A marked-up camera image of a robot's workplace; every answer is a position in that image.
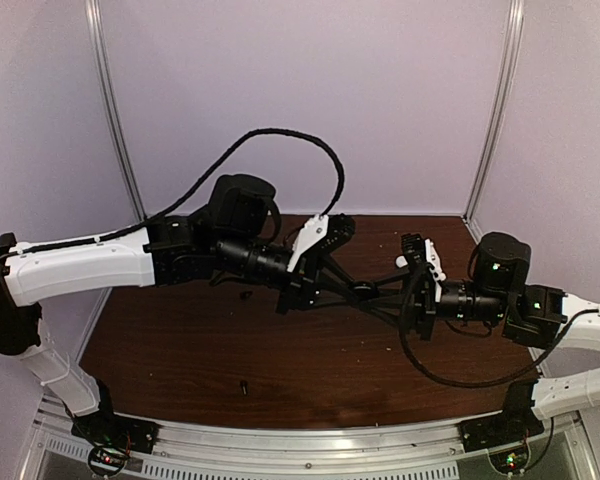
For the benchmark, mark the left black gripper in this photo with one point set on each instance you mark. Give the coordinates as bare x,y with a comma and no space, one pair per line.
304,283

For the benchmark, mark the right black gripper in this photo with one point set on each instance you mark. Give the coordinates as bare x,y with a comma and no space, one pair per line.
420,307

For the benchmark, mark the black round cap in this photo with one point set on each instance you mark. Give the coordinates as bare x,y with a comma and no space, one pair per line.
364,290

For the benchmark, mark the white earbud charging case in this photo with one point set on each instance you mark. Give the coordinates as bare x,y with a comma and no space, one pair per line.
401,262

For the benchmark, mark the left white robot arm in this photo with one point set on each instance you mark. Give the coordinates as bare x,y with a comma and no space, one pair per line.
222,238

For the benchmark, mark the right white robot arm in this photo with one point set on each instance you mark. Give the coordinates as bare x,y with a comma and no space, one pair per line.
495,293

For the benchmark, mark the right circuit board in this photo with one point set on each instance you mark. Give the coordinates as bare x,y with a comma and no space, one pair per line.
510,461

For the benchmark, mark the circuit board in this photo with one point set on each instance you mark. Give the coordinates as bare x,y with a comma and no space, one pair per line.
106,462
510,461

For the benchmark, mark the left circuit board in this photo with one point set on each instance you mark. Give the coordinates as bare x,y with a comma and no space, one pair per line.
106,462

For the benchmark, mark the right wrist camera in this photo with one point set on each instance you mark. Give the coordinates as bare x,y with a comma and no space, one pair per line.
417,250

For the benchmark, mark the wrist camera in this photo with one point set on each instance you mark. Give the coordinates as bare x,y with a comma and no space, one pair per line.
321,234
417,250

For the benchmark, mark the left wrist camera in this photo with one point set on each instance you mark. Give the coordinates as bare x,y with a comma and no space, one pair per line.
321,234

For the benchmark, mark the aluminium front rail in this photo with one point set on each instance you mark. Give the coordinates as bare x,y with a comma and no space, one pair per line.
430,450

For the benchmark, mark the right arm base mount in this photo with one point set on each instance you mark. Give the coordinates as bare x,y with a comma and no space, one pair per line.
512,424

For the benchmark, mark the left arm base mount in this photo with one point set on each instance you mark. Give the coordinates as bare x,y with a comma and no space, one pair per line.
106,428

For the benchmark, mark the right aluminium frame post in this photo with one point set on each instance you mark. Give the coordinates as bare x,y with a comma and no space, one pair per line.
514,26

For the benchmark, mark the aluminium frame post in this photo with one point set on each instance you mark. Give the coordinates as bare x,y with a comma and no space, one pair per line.
514,26
96,30

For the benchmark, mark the left aluminium frame post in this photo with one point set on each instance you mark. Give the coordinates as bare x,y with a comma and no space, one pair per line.
96,30

